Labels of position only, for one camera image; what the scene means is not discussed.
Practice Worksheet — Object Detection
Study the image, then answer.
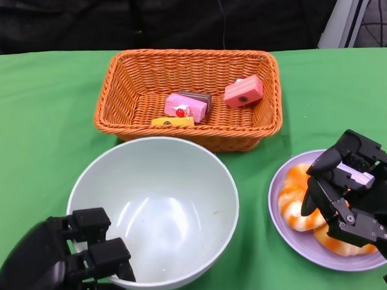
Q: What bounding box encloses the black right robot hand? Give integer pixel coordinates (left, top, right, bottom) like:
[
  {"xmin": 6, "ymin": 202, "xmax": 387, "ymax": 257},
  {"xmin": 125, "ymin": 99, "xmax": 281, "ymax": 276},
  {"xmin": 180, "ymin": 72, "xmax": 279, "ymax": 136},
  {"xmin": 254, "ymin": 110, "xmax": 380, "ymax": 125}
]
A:
[{"xmin": 296, "ymin": 127, "xmax": 387, "ymax": 271}]

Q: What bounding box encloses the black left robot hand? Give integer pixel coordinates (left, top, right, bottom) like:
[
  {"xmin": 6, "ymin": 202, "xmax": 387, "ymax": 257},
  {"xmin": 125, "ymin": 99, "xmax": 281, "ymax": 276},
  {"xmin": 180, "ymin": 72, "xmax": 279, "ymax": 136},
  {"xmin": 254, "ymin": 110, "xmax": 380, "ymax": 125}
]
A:
[{"xmin": 0, "ymin": 206, "xmax": 137, "ymax": 290}]

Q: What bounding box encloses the orange striped bread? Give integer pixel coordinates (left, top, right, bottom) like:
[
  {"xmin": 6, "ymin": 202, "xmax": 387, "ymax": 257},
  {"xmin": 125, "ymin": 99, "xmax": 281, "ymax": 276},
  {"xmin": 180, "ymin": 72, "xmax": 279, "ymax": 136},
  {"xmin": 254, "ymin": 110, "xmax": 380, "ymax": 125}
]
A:
[
  {"xmin": 275, "ymin": 163, "xmax": 327, "ymax": 234},
  {"xmin": 312, "ymin": 221, "xmax": 379, "ymax": 259}
]

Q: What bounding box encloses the grey-green bowl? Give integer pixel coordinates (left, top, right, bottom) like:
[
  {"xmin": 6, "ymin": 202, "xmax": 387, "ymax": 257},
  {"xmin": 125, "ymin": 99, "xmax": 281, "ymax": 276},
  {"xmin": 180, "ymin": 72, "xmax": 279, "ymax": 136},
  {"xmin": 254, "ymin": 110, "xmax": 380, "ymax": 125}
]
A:
[{"xmin": 62, "ymin": 132, "xmax": 244, "ymax": 290}]

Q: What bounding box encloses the lavender plate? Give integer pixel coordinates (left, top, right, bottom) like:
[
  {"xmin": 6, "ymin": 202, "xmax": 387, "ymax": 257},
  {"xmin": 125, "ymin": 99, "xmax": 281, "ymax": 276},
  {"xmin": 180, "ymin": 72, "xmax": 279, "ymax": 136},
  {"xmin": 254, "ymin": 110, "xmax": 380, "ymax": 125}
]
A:
[{"xmin": 265, "ymin": 146, "xmax": 387, "ymax": 276}]

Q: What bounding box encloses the salmon pink cake slice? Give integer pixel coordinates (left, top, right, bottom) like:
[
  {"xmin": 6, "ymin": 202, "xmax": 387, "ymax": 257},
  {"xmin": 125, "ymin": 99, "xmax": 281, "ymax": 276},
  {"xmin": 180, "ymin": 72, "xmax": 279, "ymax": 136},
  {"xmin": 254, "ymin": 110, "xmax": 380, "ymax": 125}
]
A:
[{"xmin": 222, "ymin": 75, "xmax": 266, "ymax": 110}]

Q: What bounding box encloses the yellow cake slice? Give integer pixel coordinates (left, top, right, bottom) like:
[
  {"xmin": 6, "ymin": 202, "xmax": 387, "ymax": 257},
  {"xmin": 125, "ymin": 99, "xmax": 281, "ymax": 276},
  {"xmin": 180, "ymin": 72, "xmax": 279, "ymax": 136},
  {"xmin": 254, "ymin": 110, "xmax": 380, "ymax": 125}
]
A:
[{"xmin": 150, "ymin": 114, "xmax": 196, "ymax": 129}]

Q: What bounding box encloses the orange wicker basket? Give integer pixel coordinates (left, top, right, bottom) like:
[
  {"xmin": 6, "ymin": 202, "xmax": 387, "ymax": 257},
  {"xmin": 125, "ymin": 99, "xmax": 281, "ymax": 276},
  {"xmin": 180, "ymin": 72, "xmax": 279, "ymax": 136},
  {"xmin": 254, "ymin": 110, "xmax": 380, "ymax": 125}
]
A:
[{"xmin": 90, "ymin": 42, "xmax": 285, "ymax": 160}]

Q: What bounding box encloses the chocolate and pink layered cake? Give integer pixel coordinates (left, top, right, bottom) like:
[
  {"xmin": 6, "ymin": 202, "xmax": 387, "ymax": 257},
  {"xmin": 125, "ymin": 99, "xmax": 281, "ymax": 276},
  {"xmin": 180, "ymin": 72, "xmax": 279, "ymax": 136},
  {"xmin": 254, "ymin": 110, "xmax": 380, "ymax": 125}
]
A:
[{"xmin": 163, "ymin": 89, "xmax": 214, "ymax": 125}]

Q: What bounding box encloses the green tablecloth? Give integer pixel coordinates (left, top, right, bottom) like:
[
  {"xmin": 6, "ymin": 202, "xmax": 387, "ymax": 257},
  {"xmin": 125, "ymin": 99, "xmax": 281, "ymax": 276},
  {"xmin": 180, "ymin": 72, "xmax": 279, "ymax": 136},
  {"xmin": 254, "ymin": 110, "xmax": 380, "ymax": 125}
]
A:
[{"xmin": 0, "ymin": 33, "xmax": 387, "ymax": 290}]

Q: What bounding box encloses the black backdrop cloth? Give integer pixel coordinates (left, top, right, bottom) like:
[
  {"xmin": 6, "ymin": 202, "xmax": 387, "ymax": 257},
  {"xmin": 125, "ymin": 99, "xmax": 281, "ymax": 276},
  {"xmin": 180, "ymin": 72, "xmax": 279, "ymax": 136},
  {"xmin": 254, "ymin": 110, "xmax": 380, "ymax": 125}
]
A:
[{"xmin": 0, "ymin": 0, "xmax": 345, "ymax": 67}]

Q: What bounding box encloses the black cable loop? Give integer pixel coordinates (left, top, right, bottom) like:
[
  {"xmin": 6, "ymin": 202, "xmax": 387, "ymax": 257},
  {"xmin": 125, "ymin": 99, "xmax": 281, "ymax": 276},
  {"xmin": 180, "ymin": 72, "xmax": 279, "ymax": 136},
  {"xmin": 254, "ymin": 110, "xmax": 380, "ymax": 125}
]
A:
[{"xmin": 359, "ymin": 0, "xmax": 387, "ymax": 48}]

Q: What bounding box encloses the aluminium frame post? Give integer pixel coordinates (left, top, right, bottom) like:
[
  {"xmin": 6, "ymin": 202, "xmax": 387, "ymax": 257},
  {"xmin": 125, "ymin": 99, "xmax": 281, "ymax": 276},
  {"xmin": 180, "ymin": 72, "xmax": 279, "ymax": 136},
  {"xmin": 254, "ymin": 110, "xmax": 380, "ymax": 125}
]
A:
[{"xmin": 315, "ymin": 0, "xmax": 381, "ymax": 49}]

